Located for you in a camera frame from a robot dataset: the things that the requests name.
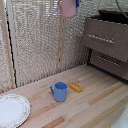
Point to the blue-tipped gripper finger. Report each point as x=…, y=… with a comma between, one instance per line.
x=77, y=3

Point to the pink cup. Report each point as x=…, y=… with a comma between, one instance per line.
x=68, y=8

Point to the dark brown drawer cabinet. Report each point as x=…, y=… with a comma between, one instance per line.
x=113, y=14

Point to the blue cup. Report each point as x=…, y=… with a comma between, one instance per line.
x=60, y=92

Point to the beige bamboo screen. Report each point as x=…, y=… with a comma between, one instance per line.
x=33, y=36

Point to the orange block with white stripes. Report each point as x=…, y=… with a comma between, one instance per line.
x=76, y=87

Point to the pale white rounded object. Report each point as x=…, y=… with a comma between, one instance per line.
x=121, y=120

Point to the white plate with patterned rim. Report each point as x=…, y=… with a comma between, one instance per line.
x=12, y=111

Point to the wooden screen post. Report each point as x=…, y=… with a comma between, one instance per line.
x=60, y=43
x=7, y=50

